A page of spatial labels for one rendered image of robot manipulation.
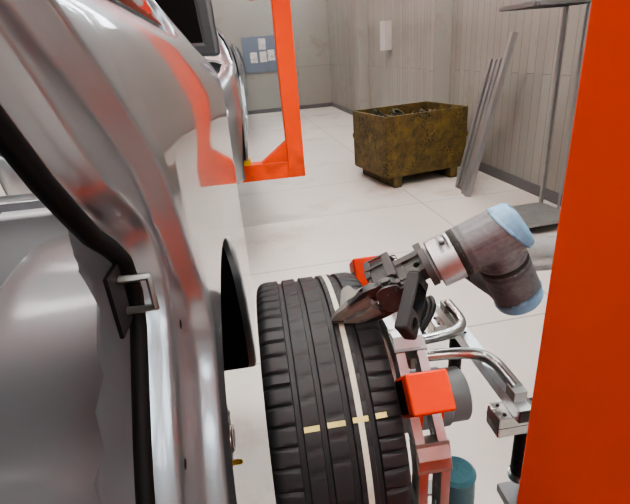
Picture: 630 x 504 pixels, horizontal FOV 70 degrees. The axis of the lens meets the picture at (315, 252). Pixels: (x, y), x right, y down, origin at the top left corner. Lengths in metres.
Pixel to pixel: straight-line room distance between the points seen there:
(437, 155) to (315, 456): 5.44
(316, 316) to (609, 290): 0.57
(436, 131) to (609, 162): 5.57
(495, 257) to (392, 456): 0.38
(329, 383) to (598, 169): 0.55
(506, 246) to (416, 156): 5.09
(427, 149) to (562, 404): 5.50
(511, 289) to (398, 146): 4.91
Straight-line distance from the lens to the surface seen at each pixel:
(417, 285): 0.81
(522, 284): 0.88
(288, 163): 4.53
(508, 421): 1.03
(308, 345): 0.86
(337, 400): 0.82
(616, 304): 0.44
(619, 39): 0.43
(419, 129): 5.84
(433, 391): 0.82
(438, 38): 7.24
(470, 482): 1.19
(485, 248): 0.81
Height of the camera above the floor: 1.64
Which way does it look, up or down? 24 degrees down
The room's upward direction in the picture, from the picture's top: 5 degrees counter-clockwise
